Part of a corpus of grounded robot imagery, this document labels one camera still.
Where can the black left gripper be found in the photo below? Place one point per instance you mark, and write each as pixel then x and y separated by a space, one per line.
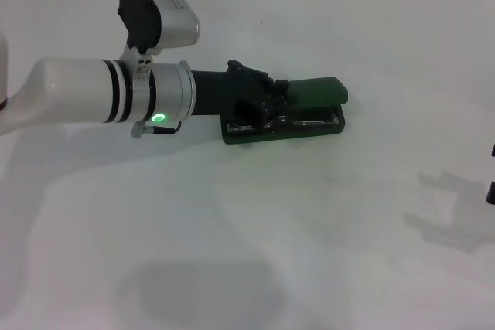
pixel 224 90

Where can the clear plastic glasses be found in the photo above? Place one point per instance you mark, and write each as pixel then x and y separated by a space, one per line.
pixel 309 123

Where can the green glasses case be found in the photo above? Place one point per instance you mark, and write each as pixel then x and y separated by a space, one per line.
pixel 317 92

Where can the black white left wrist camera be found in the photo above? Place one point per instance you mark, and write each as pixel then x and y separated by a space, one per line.
pixel 151 5

